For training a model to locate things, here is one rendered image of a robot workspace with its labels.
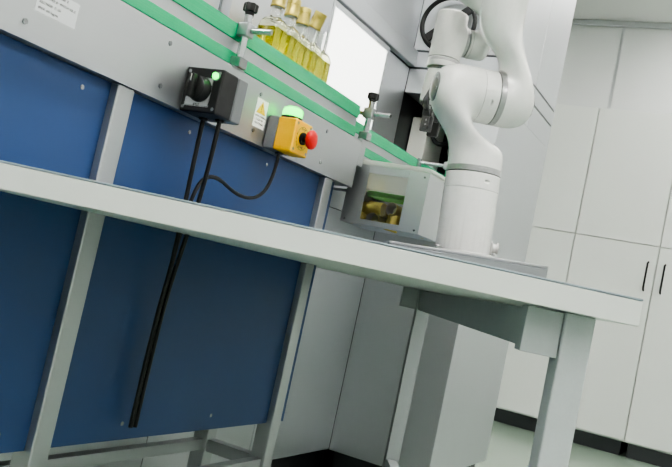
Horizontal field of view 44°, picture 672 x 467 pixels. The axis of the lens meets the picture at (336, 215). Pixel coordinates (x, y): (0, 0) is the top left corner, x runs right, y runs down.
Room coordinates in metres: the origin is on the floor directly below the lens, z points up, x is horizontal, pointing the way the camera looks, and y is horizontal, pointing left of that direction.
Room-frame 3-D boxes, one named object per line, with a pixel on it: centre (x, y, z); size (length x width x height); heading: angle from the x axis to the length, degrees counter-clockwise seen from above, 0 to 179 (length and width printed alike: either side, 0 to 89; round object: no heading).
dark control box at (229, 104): (1.48, 0.26, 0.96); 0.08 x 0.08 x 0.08; 63
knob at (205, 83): (1.43, 0.28, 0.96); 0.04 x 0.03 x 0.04; 63
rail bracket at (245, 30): (1.58, 0.23, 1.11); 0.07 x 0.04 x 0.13; 63
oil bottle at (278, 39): (1.94, 0.24, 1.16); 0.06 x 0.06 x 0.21; 62
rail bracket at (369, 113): (2.14, -0.01, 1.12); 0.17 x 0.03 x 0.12; 63
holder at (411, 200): (2.21, -0.12, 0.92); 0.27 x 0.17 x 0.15; 63
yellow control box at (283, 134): (1.73, 0.13, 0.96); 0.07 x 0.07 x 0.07; 63
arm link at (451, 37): (2.19, -0.20, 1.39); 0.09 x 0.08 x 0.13; 98
